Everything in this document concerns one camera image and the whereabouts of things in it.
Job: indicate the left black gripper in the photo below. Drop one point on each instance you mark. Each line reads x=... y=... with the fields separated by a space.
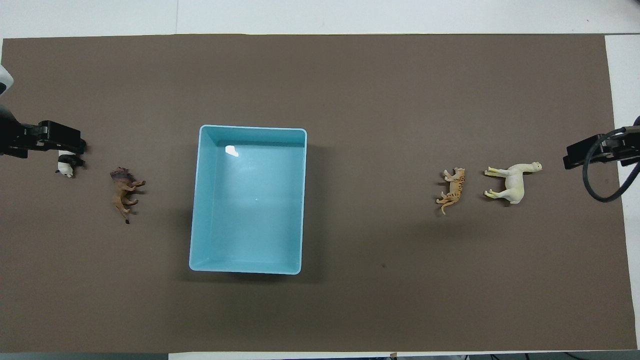
x=60 y=136

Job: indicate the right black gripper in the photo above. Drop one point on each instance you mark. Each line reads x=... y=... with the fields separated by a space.
x=585 y=150

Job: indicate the black and white panda toy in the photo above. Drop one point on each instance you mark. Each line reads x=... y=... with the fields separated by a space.
x=66 y=165

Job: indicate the brown lion toy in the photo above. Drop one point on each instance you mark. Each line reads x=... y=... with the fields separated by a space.
x=123 y=192

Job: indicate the cream white llama toy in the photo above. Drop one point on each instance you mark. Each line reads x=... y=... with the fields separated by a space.
x=515 y=182

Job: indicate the orange striped tiger toy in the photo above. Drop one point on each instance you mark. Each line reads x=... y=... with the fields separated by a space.
x=455 y=189

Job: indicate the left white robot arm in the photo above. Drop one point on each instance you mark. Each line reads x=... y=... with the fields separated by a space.
x=12 y=137

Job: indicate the light blue storage box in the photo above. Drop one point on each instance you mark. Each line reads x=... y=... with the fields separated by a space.
x=250 y=210

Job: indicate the brown table mat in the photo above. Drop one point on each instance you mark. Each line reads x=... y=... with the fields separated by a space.
x=380 y=100

